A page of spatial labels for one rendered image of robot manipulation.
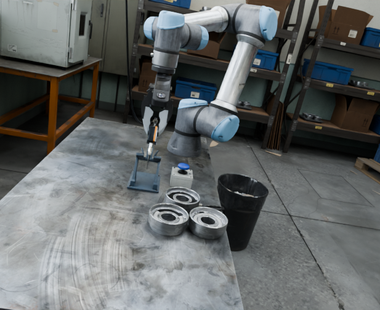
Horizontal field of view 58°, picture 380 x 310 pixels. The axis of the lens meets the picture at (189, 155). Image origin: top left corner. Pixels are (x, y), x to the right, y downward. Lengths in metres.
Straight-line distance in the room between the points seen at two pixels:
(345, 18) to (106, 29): 2.91
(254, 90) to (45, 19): 3.00
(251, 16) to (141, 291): 1.04
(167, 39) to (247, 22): 0.46
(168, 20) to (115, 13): 3.69
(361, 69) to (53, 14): 4.08
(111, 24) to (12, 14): 1.76
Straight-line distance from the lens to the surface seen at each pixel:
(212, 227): 0.89
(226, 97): 1.34
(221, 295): 0.77
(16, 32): 3.19
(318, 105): 5.34
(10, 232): 0.88
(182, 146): 1.42
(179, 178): 1.13
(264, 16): 1.37
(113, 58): 4.71
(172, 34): 1.01
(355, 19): 4.80
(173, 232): 0.88
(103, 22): 4.71
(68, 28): 3.04
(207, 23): 1.33
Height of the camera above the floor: 1.30
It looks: 20 degrees down
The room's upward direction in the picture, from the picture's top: 12 degrees clockwise
